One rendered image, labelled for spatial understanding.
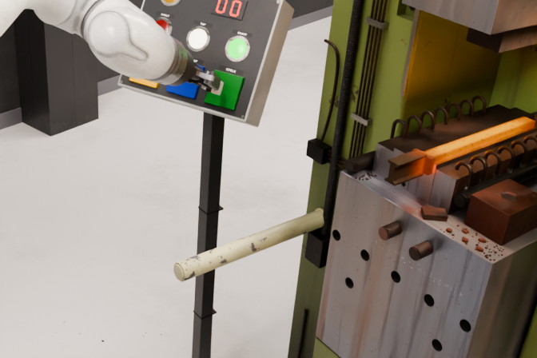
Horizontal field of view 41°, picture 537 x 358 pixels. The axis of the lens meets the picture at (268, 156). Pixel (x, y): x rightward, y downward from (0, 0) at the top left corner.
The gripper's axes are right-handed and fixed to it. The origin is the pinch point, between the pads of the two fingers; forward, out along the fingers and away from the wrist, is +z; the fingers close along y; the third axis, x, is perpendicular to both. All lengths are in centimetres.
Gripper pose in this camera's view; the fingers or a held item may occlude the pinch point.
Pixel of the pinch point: (212, 85)
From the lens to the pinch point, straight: 152.9
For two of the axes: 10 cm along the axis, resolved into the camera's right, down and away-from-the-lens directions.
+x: 2.9, -9.6, 0.1
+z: 3.4, 1.1, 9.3
